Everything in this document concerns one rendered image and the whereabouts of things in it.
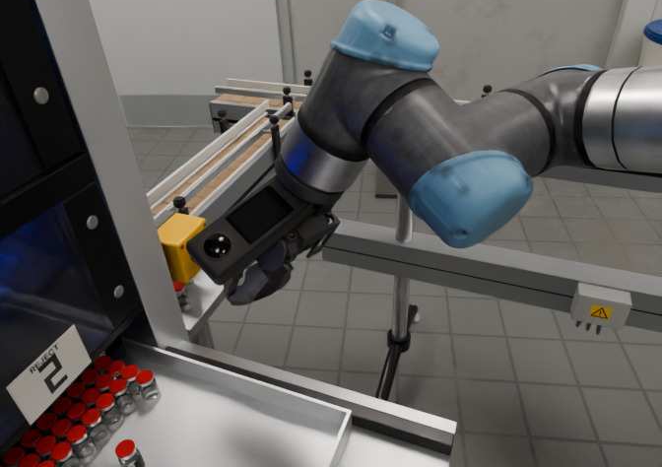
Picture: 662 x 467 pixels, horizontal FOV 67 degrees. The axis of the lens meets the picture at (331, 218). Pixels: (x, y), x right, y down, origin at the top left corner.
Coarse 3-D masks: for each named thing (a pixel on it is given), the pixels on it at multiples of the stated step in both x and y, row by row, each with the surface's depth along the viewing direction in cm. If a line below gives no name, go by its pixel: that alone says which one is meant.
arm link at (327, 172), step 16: (288, 144) 43; (304, 144) 42; (288, 160) 43; (304, 160) 42; (320, 160) 42; (336, 160) 41; (304, 176) 43; (320, 176) 43; (336, 176) 43; (352, 176) 44
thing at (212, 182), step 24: (240, 120) 117; (264, 120) 126; (288, 120) 125; (216, 144) 108; (240, 144) 106; (264, 144) 114; (192, 168) 102; (216, 168) 98; (240, 168) 105; (264, 168) 112; (168, 192) 98; (192, 192) 92; (216, 192) 97; (240, 192) 104; (216, 216) 96
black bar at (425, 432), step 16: (176, 352) 69; (224, 368) 66; (240, 368) 66; (272, 384) 64; (288, 384) 64; (320, 400) 62; (336, 400) 62; (352, 416) 60; (368, 416) 60; (384, 416) 59; (384, 432) 59; (400, 432) 58; (416, 432) 58; (432, 432) 58; (448, 432) 57; (432, 448) 57; (448, 448) 56
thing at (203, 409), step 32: (128, 352) 71; (160, 352) 67; (160, 384) 67; (192, 384) 66; (224, 384) 66; (256, 384) 63; (128, 416) 63; (160, 416) 63; (192, 416) 63; (224, 416) 62; (256, 416) 62; (288, 416) 62; (320, 416) 61; (160, 448) 59; (192, 448) 59; (224, 448) 59; (256, 448) 59; (288, 448) 58; (320, 448) 58
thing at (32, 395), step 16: (64, 336) 52; (48, 352) 51; (64, 352) 53; (80, 352) 55; (32, 368) 49; (48, 368) 51; (64, 368) 53; (80, 368) 55; (16, 384) 48; (32, 384) 50; (64, 384) 53; (16, 400) 48; (32, 400) 50; (48, 400) 52; (32, 416) 50
